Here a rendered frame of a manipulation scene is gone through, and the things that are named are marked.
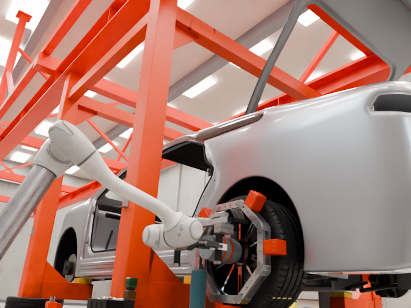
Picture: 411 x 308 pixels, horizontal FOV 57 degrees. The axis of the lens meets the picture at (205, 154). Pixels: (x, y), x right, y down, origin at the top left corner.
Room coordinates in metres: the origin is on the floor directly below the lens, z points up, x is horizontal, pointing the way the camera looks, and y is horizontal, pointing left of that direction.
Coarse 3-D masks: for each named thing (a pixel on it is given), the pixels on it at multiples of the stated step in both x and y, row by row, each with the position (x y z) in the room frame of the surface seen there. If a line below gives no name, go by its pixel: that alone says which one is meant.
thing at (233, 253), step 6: (210, 240) 2.00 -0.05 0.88; (228, 240) 2.06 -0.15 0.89; (234, 240) 2.10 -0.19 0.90; (228, 246) 2.04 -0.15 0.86; (234, 246) 2.07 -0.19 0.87; (240, 246) 2.11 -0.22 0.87; (204, 252) 2.04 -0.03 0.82; (210, 252) 2.00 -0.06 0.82; (222, 252) 2.02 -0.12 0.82; (228, 252) 2.04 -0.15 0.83; (234, 252) 2.07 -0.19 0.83; (240, 252) 2.11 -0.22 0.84; (204, 258) 2.03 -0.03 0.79; (210, 258) 2.02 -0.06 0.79; (222, 258) 2.04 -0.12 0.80; (228, 258) 2.07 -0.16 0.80; (234, 258) 2.09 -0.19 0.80
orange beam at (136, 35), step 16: (144, 16) 2.47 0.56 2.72; (128, 32) 2.68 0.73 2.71; (144, 32) 2.54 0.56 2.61; (112, 48) 2.92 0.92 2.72; (128, 48) 2.77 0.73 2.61; (96, 64) 3.19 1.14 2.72; (112, 64) 3.03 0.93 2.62; (80, 80) 3.51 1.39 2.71; (96, 80) 3.33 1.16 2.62; (80, 96) 3.68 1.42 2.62
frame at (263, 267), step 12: (228, 204) 2.12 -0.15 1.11; (240, 204) 2.03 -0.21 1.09; (252, 216) 1.98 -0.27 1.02; (204, 228) 2.28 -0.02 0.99; (264, 228) 1.92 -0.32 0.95; (204, 264) 2.33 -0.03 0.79; (264, 264) 1.92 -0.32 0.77; (252, 276) 1.96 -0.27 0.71; (264, 276) 1.96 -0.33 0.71; (216, 288) 2.25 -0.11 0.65; (252, 288) 1.98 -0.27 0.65; (216, 300) 2.17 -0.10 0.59; (228, 300) 2.10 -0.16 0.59; (240, 300) 2.02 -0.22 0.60
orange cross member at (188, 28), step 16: (176, 16) 2.35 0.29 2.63; (192, 16) 2.44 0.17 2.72; (176, 32) 2.42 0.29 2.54; (192, 32) 2.49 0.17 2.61; (208, 32) 2.55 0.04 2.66; (208, 48) 2.69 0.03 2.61; (224, 48) 2.67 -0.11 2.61; (240, 48) 2.78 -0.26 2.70; (240, 64) 2.89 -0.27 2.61; (256, 64) 2.91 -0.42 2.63; (272, 80) 3.12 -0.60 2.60; (288, 80) 3.20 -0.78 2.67; (304, 96) 3.38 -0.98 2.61
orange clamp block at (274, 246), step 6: (264, 240) 1.90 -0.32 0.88; (270, 240) 1.87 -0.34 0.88; (276, 240) 1.84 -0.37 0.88; (282, 240) 1.86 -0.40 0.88; (264, 246) 1.90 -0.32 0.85; (270, 246) 1.87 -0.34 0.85; (276, 246) 1.84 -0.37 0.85; (282, 246) 1.86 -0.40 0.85; (264, 252) 1.90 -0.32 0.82; (270, 252) 1.87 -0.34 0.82; (276, 252) 1.84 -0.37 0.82; (282, 252) 1.86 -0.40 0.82
